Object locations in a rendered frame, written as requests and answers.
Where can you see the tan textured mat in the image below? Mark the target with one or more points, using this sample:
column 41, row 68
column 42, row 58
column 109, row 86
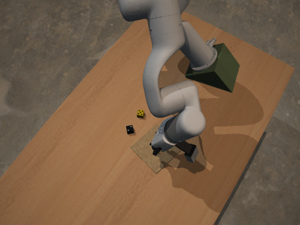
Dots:
column 144, row 150

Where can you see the black die with white pips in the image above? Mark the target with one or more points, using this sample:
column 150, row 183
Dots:
column 130, row 129

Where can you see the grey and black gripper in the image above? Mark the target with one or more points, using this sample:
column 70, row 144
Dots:
column 159, row 141

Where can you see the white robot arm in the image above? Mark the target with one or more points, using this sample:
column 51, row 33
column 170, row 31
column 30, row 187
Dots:
column 169, row 34

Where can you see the yellow die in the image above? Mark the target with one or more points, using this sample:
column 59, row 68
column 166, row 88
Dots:
column 140, row 113

